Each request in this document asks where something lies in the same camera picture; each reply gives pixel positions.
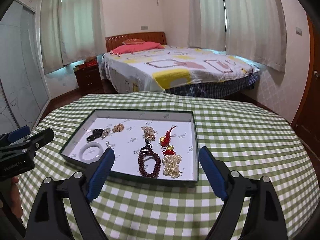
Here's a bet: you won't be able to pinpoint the white jade bangle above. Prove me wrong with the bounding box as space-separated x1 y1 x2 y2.
79 142 103 164

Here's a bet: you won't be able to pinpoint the black braided bracelet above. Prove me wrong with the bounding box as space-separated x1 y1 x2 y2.
85 128 106 142

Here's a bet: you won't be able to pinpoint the silver rhinestone hair clip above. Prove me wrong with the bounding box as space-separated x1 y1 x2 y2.
102 128 111 138

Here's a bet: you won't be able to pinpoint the dark red bead bracelet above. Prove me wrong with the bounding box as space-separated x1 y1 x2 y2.
138 139 162 179

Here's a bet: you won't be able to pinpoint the white pearl necklace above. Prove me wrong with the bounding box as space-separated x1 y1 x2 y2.
162 154 183 180

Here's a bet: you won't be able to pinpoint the gold pearl cluster brooch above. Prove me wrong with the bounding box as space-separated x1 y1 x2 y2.
141 126 156 141

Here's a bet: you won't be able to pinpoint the red knot gold figure charm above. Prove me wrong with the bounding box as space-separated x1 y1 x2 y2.
162 145 176 156

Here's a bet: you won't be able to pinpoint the red knot gold coin charm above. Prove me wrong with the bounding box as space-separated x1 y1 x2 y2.
159 126 176 148

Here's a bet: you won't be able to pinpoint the person's left hand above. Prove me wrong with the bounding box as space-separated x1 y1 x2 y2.
1 176 23 227

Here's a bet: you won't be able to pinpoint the glass sliding wardrobe door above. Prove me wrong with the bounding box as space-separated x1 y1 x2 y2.
0 1 50 133

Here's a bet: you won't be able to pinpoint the dark wooden nightstand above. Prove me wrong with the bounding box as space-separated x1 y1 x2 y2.
74 65 103 95

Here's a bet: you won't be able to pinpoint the green white checkered tablecloth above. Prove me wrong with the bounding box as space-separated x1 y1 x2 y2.
20 92 319 239

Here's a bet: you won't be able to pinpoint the red boxes on nightstand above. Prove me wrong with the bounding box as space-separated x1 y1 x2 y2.
73 56 98 72

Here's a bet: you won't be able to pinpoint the wooden door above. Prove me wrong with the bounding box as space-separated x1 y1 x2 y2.
291 15 320 156

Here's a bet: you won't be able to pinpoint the left white curtain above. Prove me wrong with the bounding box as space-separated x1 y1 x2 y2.
40 0 105 74

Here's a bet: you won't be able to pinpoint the white curtain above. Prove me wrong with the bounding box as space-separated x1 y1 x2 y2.
188 0 287 72
40 0 105 74

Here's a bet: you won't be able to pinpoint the wooden headboard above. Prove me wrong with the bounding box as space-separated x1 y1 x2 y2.
105 31 168 53

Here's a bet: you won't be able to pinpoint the green shallow cardboard box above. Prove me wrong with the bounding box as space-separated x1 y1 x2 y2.
60 109 199 187

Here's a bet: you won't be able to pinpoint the orange patterned pillow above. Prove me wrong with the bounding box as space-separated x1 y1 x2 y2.
122 38 145 45

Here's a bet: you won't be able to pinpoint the pink pillow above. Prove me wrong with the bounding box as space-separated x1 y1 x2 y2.
110 42 164 55

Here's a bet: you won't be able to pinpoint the bed with patterned sheet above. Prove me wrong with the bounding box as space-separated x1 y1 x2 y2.
102 45 259 99

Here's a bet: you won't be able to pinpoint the right white curtain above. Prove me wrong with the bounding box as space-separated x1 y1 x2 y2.
188 0 287 72

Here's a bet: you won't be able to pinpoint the wall power socket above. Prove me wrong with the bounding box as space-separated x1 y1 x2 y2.
140 25 149 30

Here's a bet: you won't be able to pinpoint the wall light switch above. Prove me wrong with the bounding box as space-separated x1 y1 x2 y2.
296 27 302 36

